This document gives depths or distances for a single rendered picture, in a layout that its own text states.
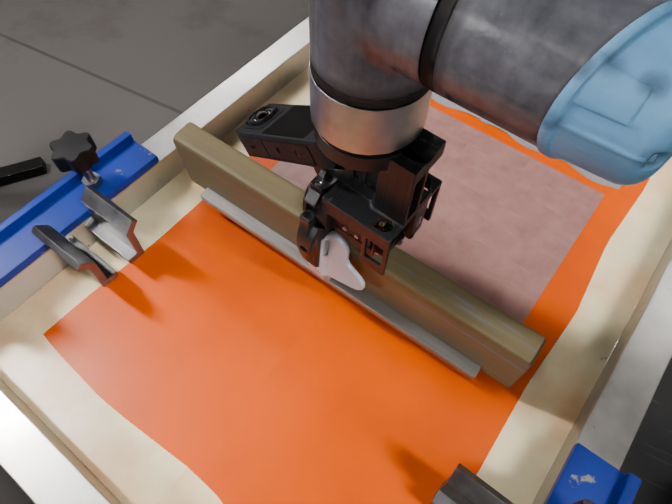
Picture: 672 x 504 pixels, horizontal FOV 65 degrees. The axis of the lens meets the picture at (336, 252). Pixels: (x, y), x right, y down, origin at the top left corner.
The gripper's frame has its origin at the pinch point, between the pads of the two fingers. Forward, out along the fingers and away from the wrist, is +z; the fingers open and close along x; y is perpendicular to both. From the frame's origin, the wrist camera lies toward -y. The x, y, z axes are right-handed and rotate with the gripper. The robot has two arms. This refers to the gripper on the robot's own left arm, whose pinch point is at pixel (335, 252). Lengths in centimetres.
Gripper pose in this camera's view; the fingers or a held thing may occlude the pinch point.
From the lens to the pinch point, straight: 52.5
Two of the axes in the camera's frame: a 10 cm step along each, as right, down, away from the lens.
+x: 6.2, -6.8, 4.1
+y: 7.9, 5.4, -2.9
